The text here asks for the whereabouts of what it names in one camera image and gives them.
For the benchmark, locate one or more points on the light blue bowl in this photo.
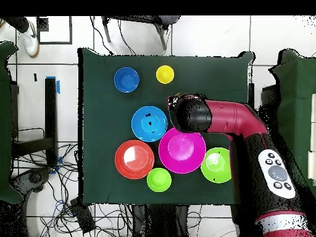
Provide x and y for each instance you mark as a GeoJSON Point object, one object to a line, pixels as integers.
{"type": "Point", "coordinates": [149, 123]}

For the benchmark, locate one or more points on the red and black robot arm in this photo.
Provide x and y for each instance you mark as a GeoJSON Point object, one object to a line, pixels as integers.
{"type": "Point", "coordinates": [229, 116]}

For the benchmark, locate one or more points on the large pink bowl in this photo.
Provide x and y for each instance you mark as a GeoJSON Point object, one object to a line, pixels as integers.
{"type": "Point", "coordinates": [182, 150]}

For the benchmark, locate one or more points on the orange bowl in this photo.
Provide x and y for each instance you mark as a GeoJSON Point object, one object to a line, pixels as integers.
{"type": "Point", "coordinates": [134, 159]}

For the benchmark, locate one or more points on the small green bowl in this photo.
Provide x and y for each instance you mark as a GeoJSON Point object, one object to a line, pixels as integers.
{"type": "Point", "coordinates": [159, 179]}

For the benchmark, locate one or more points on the yellow cup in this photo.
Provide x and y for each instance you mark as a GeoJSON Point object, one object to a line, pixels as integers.
{"type": "Point", "coordinates": [165, 74]}

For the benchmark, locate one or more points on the small dark blue bowl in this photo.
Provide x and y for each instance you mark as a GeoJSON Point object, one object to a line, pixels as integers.
{"type": "Point", "coordinates": [126, 80]}

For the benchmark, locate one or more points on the large green bowl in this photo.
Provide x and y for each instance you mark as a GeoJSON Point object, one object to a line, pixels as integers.
{"type": "Point", "coordinates": [216, 163]}

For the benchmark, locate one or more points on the dark green table cloth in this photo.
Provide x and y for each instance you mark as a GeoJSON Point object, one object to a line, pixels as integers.
{"type": "Point", "coordinates": [209, 74]}

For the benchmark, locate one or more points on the black metal stand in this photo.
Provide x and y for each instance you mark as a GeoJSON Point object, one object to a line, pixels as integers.
{"type": "Point", "coordinates": [269, 96]}
{"type": "Point", "coordinates": [50, 111]}

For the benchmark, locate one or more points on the blue tape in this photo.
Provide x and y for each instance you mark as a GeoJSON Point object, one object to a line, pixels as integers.
{"type": "Point", "coordinates": [58, 86]}

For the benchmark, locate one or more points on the grey chair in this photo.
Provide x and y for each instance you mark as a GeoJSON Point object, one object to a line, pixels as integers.
{"type": "Point", "coordinates": [167, 19]}

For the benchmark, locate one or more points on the black power strip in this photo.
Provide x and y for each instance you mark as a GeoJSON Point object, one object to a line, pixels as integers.
{"type": "Point", "coordinates": [82, 214]}

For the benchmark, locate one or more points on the black wheeled base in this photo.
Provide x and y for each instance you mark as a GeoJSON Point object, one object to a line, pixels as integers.
{"type": "Point", "coordinates": [34, 177]}

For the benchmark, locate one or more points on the green cloth side table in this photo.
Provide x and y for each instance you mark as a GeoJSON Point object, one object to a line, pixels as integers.
{"type": "Point", "coordinates": [296, 98]}
{"type": "Point", "coordinates": [5, 123]}

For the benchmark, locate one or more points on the person's foot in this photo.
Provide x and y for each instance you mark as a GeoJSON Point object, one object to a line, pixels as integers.
{"type": "Point", "coordinates": [29, 43]}

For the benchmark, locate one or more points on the person's leg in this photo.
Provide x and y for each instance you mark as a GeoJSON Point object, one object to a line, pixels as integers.
{"type": "Point", "coordinates": [18, 23]}

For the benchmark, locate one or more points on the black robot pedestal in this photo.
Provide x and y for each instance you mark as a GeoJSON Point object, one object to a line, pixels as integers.
{"type": "Point", "coordinates": [163, 222]}

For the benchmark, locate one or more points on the black square frame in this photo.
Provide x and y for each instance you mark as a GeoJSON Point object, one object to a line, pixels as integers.
{"type": "Point", "coordinates": [42, 24]}

